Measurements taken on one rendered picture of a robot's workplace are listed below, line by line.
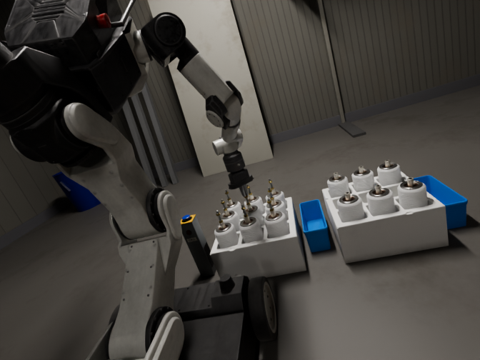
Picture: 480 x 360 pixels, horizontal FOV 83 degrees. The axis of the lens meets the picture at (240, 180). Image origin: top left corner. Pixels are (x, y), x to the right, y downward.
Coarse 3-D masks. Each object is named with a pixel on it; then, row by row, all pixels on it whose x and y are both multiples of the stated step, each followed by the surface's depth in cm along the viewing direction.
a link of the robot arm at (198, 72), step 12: (192, 60) 84; (204, 60) 86; (180, 72) 88; (192, 72) 85; (204, 72) 86; (216, 72) 89; (192, 84) 89; (204, 84) 87; (216, 84) 87; (228, 84) 91; (204, 96) 91; (216, 96) 89; (228, 96) 90; (240, 96) 94; (216, 108) 89; (216, 120) 93
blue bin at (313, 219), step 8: (312, 200) 149; (304, 208) 150; (312, 208) 150; (320, 208) 139; (304, 216) 151; (312, 216) 151; (320, 216) 150; (304, 224) 135; (312, 224) 148; (320, 224) 146; (304, 232) 123; (312, 232) 122; (320, 232) 122; (328, 232) 127; (312, 240) 124; (320, 240) 124; (328, 240) 123; (312, 248) 126; (320, 248) 125; (328, 248) 125
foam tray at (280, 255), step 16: (288, 208) 136; (288, 224) 124; (240, 240) 122; (272, 240) 114; (288, 240) 112; (224, 256) 119; (240, 256) 118; (256, 256) 117; (272, 256) 116; (288, 256) 115; (224, 272) 122; (240, 272) 121; (256, 272) 120; (272, 272) 119; (288, 272) 118
